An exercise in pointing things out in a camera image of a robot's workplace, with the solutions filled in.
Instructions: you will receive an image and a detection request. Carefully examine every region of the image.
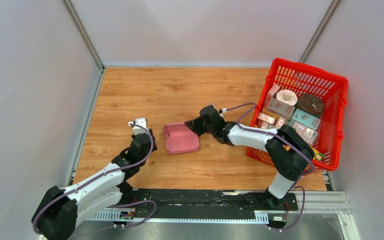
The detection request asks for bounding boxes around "pink paper box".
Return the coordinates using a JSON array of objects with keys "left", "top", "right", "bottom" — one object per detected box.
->
[{"left": 162, "top": 122, "right": 200, "bottom": 155}]

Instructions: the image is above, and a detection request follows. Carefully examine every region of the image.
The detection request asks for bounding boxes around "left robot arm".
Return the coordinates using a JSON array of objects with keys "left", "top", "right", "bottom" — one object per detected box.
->
[{"left": 31, "top": 124, "right": 157, "bottom": 240}]

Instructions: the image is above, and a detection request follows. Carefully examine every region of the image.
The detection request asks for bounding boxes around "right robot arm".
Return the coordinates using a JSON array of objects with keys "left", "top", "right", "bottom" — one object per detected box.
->
[{"left": 184, "top": 105, "right": 315, "bottom": 210}]

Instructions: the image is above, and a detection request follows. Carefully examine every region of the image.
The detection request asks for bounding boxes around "pink grey snack box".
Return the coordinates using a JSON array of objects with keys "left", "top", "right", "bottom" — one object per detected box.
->
[{"left": 266, "top": 98, "right": 295, "bottom": 121}]

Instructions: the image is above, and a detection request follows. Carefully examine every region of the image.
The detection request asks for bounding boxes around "teal snack box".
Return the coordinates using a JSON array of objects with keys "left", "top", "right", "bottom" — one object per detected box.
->
[{"left": 289, "top": 108, "right": 321, "bottom": 130}]

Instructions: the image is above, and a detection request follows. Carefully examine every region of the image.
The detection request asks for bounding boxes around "pink white roll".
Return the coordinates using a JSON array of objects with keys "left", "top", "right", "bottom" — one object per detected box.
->
[{"left": 275, "top": 89, "right": 298, "bottom": 106}]

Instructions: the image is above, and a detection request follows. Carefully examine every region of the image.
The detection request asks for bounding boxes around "brown chocolate donut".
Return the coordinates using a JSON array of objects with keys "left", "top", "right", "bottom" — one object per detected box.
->
[{"left": 295, "top": 93, "right": 325, "bottom": 116}]

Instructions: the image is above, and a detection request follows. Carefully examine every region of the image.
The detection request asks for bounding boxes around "red plastic basket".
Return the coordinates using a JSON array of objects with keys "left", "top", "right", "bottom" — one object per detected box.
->
[{"left": 250, "top": 58, "right": 348, "bottom": 172}]

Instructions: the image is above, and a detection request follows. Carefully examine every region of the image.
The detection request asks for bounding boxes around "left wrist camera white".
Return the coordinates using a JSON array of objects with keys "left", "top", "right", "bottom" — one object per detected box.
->
[{"left": 128, "top": 117, "right": 149, "bottom": 136}]

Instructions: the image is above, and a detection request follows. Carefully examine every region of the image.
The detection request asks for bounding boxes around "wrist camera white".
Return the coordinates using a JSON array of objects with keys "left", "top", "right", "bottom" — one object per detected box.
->
[
  {"left": 128, "top": 117, "right": 149, "bottom": 136},
  {"left": 218, "top": 108, "right": 228, "bottom": 119}
]

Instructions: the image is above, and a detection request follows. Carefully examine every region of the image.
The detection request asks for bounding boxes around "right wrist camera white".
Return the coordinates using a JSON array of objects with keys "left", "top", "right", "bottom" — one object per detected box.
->
[{"left": 218, "top": 108, "right": 228, "bottom": 119}]

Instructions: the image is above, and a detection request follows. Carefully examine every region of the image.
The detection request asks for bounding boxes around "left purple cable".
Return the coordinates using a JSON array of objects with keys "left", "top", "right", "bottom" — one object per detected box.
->
[{"left": 32, "top": 122, "right": 155, "bottom": 234}]

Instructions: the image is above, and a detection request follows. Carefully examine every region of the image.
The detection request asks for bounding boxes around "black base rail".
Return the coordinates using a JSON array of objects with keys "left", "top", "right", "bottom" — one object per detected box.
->
[{"left": 49, "top": 187, "right": 352, "bottom": 229}]

